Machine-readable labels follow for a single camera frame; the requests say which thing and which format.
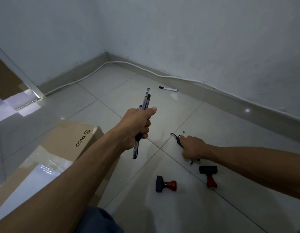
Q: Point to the person's right hand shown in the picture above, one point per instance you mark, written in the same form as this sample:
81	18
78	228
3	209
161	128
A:
195	148

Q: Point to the white door frame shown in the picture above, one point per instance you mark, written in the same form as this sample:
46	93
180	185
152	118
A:
18	71

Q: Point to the white marker with black cap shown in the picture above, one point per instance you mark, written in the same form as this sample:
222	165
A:
168	89

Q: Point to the person's left thumb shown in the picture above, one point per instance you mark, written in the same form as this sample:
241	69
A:
146	112

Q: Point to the brown cardboard box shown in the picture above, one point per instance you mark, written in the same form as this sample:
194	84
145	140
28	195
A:
64	139

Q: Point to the person's blue trouser leg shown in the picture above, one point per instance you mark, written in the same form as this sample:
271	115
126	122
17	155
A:
98	222

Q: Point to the black gel pen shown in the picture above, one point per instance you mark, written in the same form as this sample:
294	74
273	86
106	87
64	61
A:
148	100

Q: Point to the person's left forearm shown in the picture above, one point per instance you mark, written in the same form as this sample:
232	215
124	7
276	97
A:
67	181

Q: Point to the person's right forearm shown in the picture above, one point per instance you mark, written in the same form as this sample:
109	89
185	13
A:
257	164

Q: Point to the brown door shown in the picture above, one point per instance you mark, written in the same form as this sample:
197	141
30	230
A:
5	77

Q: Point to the person's right fingers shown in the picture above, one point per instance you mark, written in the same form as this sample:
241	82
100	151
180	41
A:
185	144

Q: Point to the person's left hand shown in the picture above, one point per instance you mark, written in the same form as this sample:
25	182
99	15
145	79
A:
134	124

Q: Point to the grey skirting board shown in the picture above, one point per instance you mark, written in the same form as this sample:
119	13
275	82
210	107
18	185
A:
213	95

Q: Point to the clear gel pen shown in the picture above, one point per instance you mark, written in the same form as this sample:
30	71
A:
145	98

